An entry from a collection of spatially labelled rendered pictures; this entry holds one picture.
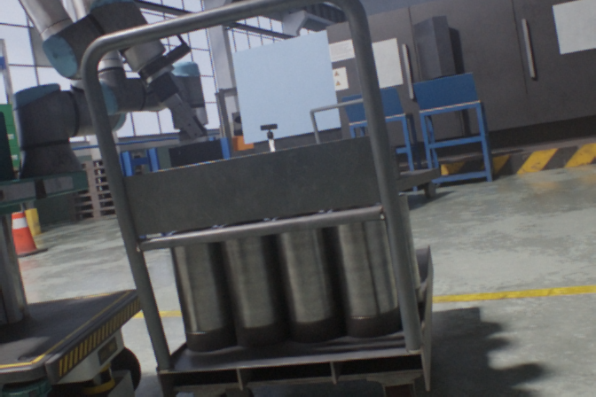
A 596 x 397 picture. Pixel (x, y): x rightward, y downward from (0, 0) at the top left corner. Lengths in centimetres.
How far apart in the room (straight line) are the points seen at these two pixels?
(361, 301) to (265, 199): 32
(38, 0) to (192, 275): 71
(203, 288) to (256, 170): 37
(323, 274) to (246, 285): 17
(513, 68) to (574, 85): 68
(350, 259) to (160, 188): 42
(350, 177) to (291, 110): 680
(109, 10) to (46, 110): 61
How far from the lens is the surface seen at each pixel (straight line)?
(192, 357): 145
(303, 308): 136
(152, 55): 136
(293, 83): 794
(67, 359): 150
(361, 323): 135
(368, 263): 132
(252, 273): 137
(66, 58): 135
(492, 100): 732
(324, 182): 115
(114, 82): 159
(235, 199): 120
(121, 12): 137
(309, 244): 133
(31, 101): 192
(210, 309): 144
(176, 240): 126
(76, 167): 192
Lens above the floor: 69
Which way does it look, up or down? 3 degrees down
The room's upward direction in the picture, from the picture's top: 10 degrees counter-clockwise
